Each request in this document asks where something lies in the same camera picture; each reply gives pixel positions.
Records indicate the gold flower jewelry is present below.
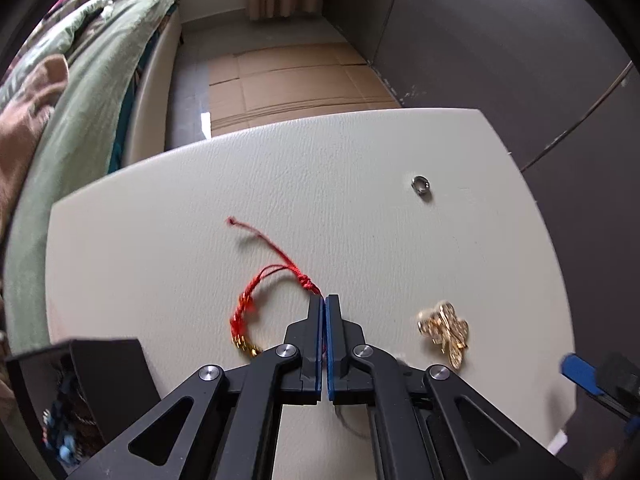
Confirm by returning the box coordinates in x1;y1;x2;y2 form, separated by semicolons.
416;301;471;371

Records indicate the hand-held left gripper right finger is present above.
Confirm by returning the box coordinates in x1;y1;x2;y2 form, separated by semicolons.
325;292;583;480

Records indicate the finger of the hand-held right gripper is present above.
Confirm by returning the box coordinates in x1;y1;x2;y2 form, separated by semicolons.
598;351;640;397
560;354;635;420

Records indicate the flat cardboard sheet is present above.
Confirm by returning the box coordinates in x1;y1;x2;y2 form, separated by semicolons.
207;42;402;137

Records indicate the pink fleece blanket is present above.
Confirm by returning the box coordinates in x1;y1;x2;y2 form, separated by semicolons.
0;52;70;241

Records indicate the red string bracelet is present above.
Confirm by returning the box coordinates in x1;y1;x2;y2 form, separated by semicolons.
227;216;323;358

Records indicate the bed with green sheet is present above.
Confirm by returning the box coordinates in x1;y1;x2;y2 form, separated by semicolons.
0;0;183;356

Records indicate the pale green quilt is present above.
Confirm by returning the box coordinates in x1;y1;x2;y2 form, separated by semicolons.
0;0;116;111

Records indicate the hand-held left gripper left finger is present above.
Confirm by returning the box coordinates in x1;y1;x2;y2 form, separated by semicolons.
65;294;323;480

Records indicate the black jewelry box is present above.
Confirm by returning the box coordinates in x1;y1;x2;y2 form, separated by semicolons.
5;338;162;480

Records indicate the pile of mixed jewelry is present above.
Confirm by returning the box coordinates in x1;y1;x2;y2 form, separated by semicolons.
40;355;103;466

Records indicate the grey wardrobe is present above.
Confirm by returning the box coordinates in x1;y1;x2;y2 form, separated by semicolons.
325;0;640;461

